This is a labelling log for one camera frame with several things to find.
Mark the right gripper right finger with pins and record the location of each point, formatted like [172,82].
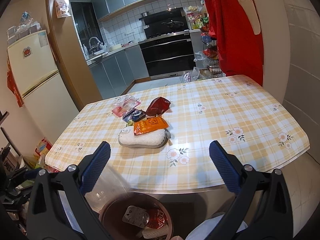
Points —
[227,166]

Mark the crushed blue can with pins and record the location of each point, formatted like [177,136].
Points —
[134,115]

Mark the wire storage rack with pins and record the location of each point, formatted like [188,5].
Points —
[209,53]

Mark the colourful clutter on floor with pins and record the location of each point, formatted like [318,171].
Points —
[39,155]

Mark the grey lower kitchen cabinets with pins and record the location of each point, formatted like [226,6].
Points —
[116,72]

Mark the hanging bag on frame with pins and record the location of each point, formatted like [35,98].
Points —
[62,9]

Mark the cream refrigerator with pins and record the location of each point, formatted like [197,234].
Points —
[41,86]

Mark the wooden door frame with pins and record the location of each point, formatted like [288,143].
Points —
[70,59]

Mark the red wall hanging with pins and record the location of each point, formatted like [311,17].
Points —
[11,84]

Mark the red wrapper in bin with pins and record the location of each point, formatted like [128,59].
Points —
[157,218]

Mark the orange snack packet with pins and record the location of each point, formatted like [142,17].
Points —
[148,125]

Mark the black oven stove unit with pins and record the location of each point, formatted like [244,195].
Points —
[167,49]

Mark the items on fridge top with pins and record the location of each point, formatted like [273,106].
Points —
[26,26]

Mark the pink clear plastic package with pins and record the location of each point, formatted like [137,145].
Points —
[123,104]

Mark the brown trash bin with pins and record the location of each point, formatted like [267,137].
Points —
[111,217]

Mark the red hanging apron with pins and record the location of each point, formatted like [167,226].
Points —
[236,26]

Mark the dark red wrapper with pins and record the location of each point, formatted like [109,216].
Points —
[158,106]

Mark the clear plastic trash in bin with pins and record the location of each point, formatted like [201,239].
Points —
[136,216]

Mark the chrome kitchen faucet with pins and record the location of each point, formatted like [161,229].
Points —
[95,45]

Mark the red fridge magnet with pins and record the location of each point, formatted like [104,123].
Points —
[27,52]

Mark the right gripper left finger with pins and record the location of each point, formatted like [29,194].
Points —
[91,167]

